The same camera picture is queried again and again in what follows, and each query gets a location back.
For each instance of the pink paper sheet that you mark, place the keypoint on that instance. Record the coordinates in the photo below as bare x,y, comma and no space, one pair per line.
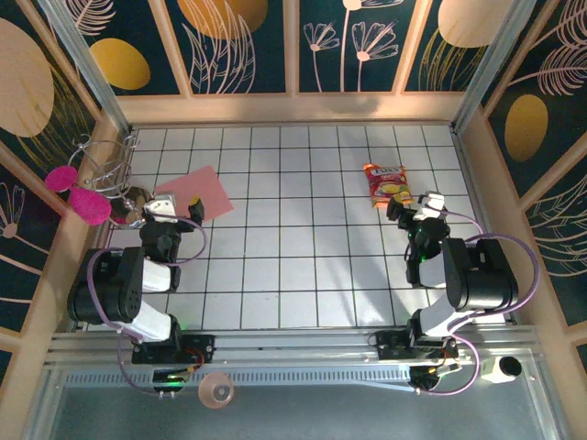
206,188

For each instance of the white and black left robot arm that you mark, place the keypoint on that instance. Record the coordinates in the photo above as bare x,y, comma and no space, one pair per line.
153,277

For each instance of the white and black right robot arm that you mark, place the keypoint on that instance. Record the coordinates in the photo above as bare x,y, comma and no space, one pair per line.
481,279

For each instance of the orange snack packet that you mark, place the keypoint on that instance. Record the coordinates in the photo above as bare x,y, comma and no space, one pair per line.
387,183

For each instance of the magenta foam toy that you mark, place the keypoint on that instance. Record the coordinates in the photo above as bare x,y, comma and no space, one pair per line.
89,206

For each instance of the translucent pink suction cup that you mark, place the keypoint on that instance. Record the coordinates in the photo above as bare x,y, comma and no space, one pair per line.
215,389

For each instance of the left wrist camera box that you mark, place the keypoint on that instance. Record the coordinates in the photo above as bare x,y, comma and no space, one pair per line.
161,206

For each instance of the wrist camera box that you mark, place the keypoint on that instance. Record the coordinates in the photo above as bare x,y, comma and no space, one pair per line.
161,206
431,204

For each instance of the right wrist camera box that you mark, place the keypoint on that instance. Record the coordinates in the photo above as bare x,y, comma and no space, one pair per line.
431,204

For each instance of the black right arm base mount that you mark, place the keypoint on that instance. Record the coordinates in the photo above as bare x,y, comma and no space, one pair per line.
390,346

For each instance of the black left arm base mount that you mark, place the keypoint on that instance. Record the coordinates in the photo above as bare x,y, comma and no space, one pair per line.
202,348

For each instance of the white cube camera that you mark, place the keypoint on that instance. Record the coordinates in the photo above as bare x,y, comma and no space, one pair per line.
490,371

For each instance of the aluminium mounting rail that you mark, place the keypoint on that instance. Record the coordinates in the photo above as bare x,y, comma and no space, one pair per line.
293,346

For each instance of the aluminium frame post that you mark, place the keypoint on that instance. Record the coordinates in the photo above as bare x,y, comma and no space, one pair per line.
486,69
91,78

